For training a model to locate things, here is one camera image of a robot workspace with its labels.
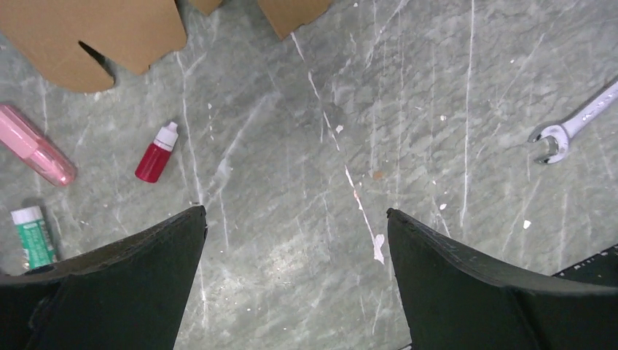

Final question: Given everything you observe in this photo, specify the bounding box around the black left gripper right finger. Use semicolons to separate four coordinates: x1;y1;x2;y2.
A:
387;209;617;349

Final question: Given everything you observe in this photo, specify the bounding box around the red small bottle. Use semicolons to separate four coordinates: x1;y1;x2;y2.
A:
135;122;179;183

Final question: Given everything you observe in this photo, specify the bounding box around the silver combination wrench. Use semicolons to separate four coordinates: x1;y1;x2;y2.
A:
528;77;617;165

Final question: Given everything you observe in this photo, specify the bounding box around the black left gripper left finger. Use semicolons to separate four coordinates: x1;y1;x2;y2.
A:
1;206;208;349

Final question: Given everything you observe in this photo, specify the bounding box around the brown cardboard paper box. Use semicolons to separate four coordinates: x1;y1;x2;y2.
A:
1;1;333;106

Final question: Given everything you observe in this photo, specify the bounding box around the green white tube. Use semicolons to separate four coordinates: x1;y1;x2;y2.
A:
11;206;58;270

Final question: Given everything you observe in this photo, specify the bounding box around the pink tube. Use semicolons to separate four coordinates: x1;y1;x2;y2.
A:
1;104;77;187

